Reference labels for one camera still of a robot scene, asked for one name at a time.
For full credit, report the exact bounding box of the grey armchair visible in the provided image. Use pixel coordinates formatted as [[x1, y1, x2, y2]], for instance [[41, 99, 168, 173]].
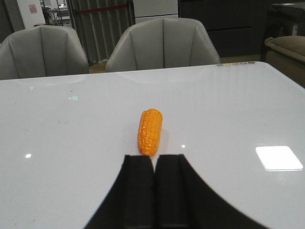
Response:
[[106, 17, 220, 73], [0, 25, 89, 80]]

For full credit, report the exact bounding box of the grey left armchair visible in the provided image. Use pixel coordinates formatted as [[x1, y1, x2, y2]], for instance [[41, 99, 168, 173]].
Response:
[[0, 25, 89, 80]]

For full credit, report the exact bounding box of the dark cabinet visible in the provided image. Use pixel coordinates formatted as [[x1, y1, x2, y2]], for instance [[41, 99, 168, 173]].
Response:
[[179, 0, 271, 57]]

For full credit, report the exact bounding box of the grey right armchair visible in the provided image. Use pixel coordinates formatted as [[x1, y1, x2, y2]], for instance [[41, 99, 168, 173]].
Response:
[[106, 17, 220, 73]]

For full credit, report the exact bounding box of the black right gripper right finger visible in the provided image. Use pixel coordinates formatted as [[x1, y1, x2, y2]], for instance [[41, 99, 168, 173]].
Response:
[[155, 155, 264, 229]]

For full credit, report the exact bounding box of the coloured sticker strip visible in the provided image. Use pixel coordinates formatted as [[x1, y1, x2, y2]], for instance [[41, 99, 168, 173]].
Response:
[[216, 61, 256, 67]]

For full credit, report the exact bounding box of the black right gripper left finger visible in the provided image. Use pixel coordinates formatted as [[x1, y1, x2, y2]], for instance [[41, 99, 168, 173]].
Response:
[[85, 155, 154, 229]]

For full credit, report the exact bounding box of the orange corn cob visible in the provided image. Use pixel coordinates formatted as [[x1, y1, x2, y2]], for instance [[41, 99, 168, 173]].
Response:
[[138, 108, 163, 157]]

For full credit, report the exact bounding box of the grey curtain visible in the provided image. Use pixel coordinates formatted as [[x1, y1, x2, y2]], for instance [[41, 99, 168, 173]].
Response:
[[66, 0, 135, 65]]

